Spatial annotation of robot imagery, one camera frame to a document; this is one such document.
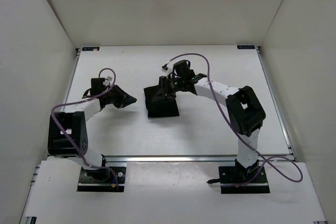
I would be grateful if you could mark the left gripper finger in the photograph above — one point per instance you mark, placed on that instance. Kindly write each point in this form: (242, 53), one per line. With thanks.
(121, 104)
(123, 96)

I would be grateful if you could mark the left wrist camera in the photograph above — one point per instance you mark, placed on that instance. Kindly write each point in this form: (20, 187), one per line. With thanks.
(108, 81)

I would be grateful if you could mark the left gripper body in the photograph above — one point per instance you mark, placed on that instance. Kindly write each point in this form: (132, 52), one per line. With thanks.
(109, 95)

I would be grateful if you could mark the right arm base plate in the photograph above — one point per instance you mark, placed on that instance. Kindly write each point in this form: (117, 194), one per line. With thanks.
(232, 182)

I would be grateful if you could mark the black skirt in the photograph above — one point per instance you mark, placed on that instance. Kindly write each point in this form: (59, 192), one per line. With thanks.
(159, 110)

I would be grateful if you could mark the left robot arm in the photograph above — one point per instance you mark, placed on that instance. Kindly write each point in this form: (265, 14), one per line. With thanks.
(67, 134)

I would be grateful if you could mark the table corner label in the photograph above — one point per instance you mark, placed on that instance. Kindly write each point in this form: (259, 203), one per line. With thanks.
(245, 47)
(90, 49)

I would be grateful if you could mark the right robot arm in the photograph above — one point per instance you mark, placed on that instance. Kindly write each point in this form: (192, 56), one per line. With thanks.
(245, 113)

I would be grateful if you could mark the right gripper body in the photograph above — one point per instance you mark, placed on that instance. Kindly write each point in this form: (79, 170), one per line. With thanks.
(176, 86)

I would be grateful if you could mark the right table corner label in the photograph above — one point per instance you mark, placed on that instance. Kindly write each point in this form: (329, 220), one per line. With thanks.
(245, 47)

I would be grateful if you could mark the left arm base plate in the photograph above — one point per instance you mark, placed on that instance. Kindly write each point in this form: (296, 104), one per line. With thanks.
(102, 180)

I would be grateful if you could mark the left table corner label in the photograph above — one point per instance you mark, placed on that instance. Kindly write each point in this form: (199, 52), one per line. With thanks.
(90, 49)

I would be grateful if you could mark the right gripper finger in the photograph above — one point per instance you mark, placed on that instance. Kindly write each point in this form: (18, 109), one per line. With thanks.
(169, 96)
(160, 93)

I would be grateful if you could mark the aluminium table front rail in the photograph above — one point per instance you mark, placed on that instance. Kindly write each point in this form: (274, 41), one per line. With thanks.
(170, 158)

